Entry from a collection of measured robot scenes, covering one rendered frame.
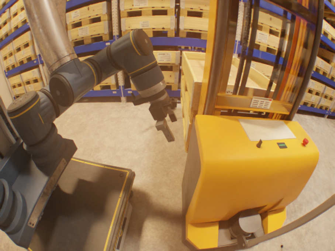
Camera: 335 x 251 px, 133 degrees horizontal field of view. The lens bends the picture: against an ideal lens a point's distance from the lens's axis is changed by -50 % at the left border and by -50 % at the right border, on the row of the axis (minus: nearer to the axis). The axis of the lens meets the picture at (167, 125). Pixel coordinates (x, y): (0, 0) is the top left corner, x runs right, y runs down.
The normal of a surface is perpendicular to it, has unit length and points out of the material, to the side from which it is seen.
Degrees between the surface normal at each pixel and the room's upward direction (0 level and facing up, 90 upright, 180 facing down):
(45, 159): 23
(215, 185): 74
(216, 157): 14
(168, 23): 90
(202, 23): 90
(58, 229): 0
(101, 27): 90
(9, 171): 90
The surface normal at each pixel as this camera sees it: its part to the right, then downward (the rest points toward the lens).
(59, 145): 0.40, -0.75
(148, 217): 0.02, -0.78
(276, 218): 0.00, -0.49
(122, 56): -0.12, 0.77
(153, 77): 0.52, 0.26
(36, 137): 0.78, 0.40
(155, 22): -0.02, 0.62
